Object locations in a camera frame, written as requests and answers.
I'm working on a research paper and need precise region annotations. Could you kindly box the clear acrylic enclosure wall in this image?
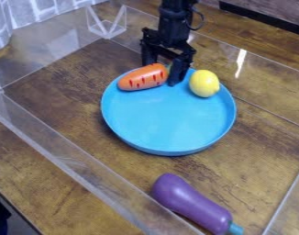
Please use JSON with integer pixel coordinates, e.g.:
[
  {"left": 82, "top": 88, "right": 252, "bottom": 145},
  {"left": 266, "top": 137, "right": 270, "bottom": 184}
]
[{"left": 0, "top": 0, "right": 299, "bottom": 235}]

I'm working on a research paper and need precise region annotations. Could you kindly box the purple toy eggplant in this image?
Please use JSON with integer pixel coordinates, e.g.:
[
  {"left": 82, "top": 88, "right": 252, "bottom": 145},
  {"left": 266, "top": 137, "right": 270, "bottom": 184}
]
[{"left": 150, "top": 173, "right": 244, "bottom": 235}]

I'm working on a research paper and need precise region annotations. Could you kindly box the clear acrylic corner bracket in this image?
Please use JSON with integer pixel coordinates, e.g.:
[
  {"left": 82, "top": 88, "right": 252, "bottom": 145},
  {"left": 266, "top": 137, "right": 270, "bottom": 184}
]
[{"left": 85, "top": 6, "right": 126, "bottom": 39}]

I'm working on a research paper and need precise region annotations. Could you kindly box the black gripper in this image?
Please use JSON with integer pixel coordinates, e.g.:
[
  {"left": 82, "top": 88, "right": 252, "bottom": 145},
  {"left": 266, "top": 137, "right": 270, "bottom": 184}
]
[{"left": 140, "top": 0, "right": 198, "bottom": 86}]

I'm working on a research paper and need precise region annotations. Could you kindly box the blue round plate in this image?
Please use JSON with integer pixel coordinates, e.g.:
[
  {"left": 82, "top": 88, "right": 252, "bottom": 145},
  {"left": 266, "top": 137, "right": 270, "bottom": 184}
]
[{"left": 98, "top": 67, "right": 237, "bottom": 157}]

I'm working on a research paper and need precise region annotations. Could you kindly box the black cable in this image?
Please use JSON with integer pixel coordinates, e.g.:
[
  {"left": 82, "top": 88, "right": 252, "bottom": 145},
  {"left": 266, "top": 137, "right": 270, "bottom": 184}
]
[{"left": 186, "top": 6, "right": 205, "bottom": 31}]

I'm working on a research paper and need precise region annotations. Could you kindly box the orange toy carrot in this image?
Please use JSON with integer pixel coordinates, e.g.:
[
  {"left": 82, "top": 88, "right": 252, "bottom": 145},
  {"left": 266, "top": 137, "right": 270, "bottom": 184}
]
[{"left": 117, "top": 63, "right": 169, "bottom": 91}]

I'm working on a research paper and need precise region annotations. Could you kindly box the yellow toy lemon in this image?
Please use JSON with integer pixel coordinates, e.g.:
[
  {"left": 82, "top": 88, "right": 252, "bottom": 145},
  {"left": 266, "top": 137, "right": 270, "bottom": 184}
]
[{"left": 188, "top": 70, "right": 220, "bottom": 97}]

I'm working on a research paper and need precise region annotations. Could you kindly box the white patterned curtain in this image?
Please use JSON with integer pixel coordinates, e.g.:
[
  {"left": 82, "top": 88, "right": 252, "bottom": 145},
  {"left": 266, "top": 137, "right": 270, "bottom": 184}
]
[{"left": 0, "top": 0, "right": 106, "bottom": 50}]

